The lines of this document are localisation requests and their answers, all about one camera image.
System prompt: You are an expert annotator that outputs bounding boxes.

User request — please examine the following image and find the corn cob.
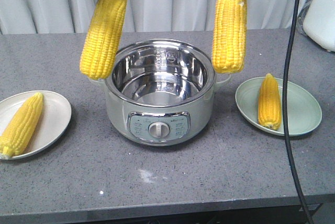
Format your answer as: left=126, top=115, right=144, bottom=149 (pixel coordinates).
left=211, top=0, right=247, bottom=74
left=1, top=92, right=44, bottom=158
left=80, top=0, right=127, bottom=80
left=258, top=73, right=282, bottom=130

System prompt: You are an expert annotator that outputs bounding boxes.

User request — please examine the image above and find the white pleated curtain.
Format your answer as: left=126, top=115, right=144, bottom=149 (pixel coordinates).
left=0, top=0, right=325, bottom=35

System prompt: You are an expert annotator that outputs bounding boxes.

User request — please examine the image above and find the white rice cooker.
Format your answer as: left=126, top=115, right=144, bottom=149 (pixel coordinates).
left=303, top=0, right=334, bottom=52

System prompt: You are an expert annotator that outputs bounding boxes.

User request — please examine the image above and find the green electric cooking pot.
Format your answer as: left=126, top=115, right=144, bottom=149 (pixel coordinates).
left=94, top=39, right=226, bottom=146

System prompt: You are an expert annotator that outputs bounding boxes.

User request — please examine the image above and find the beige round plate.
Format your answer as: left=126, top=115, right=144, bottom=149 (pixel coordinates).
left=1, top=91, right=72, bottom=160

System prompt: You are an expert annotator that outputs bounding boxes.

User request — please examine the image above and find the green round plate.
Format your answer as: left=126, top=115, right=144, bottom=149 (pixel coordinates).
left=235, top=77, right=322, bottom=137

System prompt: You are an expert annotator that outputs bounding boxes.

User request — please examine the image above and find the black drawer sterilizer cabinet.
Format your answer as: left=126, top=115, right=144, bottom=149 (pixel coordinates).
left=95, top=205, right=307, bottom=224

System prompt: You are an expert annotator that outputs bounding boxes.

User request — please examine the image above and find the black cable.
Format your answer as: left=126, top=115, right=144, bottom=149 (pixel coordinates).
left=284, top=0, right=315, bottom=224

